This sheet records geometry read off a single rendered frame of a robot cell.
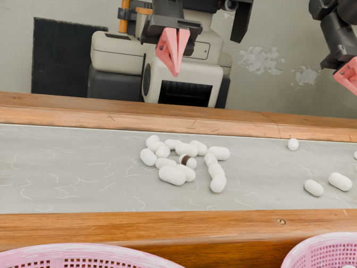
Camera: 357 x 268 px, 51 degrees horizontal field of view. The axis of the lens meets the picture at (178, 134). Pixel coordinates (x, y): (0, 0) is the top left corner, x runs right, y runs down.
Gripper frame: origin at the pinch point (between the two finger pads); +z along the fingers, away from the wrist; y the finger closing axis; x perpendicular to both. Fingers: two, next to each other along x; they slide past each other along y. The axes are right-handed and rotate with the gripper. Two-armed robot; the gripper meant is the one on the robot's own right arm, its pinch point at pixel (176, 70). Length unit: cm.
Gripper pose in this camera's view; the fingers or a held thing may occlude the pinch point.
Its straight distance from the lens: 65.3
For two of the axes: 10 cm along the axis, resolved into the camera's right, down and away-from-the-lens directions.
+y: 9.5, 0.5, 3.1
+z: 1.1, 8.8, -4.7
